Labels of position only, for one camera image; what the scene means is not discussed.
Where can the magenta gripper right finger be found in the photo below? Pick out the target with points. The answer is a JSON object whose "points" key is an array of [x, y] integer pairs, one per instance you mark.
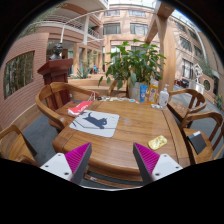
{"points": [[153, 166]]}

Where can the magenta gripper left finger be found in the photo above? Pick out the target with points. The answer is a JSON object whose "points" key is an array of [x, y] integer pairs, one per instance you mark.
{"points": [[70, 166]]}

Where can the grey cat mouse pad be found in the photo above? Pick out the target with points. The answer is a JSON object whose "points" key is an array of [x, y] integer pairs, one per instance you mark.
{"points": [[96, 123]]}

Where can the wooden table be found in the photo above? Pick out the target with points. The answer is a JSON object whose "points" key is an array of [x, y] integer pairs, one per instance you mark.
{"points": [[138, 123]]}

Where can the black notebook on chair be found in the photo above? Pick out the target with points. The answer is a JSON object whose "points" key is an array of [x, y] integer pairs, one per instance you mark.
{"points": [[197, 141]]}

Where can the wooden chair near left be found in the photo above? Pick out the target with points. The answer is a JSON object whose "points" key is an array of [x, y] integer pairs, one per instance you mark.
{"points": [[15, 147]]}

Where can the wooden chair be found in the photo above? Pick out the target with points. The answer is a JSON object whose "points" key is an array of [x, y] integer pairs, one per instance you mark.
{"points": [[180, 110], [66, 96], [214, 142], [15, 147]]}

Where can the red and white packet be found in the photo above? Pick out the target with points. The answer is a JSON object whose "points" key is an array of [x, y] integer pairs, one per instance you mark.
{"points": [[79, 108]]}

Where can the wooden chair near right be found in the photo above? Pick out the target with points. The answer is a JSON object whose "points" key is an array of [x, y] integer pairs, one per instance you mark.
{"points": [[214, 142]]}

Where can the wooden chair far left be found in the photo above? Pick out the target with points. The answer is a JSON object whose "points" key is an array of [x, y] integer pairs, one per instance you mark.
{"points": [[66, 96]]}

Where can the white pump bottle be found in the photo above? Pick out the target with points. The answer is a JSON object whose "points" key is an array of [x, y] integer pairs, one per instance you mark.
{"points": [[164, 96]]}

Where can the wooden chair far right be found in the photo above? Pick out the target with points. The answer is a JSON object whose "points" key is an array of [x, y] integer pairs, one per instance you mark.
{"points": [[180, 110]]}

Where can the yellow clear bottle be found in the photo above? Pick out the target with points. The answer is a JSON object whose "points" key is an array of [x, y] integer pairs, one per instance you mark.
{"points": [[153, 91]]}

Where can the blue tube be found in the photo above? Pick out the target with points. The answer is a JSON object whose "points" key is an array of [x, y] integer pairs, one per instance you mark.
{"points": [[143, 89]]}

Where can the potted green plant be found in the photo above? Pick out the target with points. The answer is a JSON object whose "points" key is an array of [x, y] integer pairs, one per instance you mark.
{"points": [[134, 66]]}

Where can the dark bust statue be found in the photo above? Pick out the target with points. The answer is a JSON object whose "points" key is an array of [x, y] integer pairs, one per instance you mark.
{"points": [[57, 50]]}

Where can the wooden pillar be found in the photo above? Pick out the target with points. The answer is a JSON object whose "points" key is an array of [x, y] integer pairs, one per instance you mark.
{"points": [[161, 25]]}

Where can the dark wooden pedestal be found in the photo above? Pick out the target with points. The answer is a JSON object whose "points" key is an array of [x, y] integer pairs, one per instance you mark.
{"points": [[54, 71]]}

